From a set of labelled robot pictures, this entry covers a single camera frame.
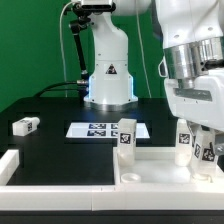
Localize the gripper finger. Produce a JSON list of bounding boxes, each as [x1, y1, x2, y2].
[[214, 132, 224, 156], [187, 121, 200, 146]]

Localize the black cables on table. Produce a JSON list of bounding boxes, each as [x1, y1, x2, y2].
[[33, 79, 90, 98]]

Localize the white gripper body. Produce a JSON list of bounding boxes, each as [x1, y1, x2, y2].
[[164, 74, 224, 132]]

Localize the white cable right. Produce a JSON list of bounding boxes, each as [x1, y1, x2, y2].
[[134, 0, 153, 98]]

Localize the white cable left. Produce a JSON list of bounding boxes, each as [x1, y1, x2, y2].
[[58, 0, 81, 98]]

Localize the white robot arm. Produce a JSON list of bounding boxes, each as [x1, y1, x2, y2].
[[80, 0, 224, 132]]

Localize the white cable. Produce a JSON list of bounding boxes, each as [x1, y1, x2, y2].
[[58, 0, 81, 98], [134, 0, 153, 98]]

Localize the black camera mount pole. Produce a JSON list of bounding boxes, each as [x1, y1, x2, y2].
[[68, 2, 111, 84]]

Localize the white U-shaped fence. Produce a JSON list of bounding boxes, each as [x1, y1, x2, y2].
[[0, 150, 224, 211]]

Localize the white tag base sheet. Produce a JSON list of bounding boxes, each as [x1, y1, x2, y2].
[[65, 121, 151, 139]]

